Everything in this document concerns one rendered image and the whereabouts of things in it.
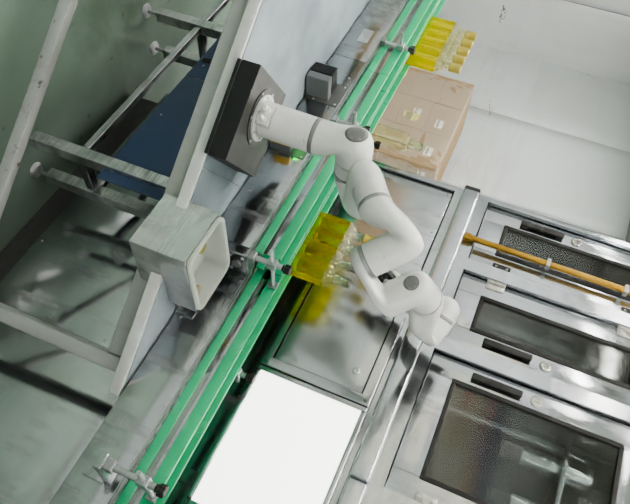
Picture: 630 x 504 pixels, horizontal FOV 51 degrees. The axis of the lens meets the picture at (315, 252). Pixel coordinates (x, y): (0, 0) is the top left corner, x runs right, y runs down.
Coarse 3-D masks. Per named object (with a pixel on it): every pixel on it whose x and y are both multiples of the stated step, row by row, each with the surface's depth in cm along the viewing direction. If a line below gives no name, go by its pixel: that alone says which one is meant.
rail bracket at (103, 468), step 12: (96, 456) 155; (108, 456) 145; (96, 468) 143; (108, 468) 144; (120, 468) 144; (96, 480) 152; (108, 480) 150; (132, 480) 143; (144, 480) 142; (156, 492) 142
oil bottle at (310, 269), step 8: (296, 256) 196; (304, 256) 196; (296, 264) 195; (304, 264) 195; (312, 264) 195; (320, 264) 195; (328, 264) 195; (296, 272) 196; (304, 272) 194; (312, 272) 193; (320, 272) 193; (328, 272) 193; (312, 280) 196; (320, 280) 194; (328, 280) 193
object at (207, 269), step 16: (224, 224) 168; (208, 240) 175; (224, 240) 173; (192, 256) 157; (208, 256) 181; (224, 256) 178; (192, 272) 159; (208, 272) 180; (224, 272) 180; (192, 288) 164; (208, 288) 177
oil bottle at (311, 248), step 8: (304, 240) 200; (304, 248) 198; (312, 248) 198; (320, 248) 198; (328, 248) 199; (312, 256) 197; (320, 256) 197; (328, 256) 197; (336, 256) 197; (336, 264) 196
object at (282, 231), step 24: (432, 0) 260; (408, 24) 250; (384, 48) 240; (384, 72) 232; (360, 96) 224; (360, 120) 216; (312, 168) 203; (312, 192) 197; (288, 216) 192; (264, 240) 186; (288, 240) 186
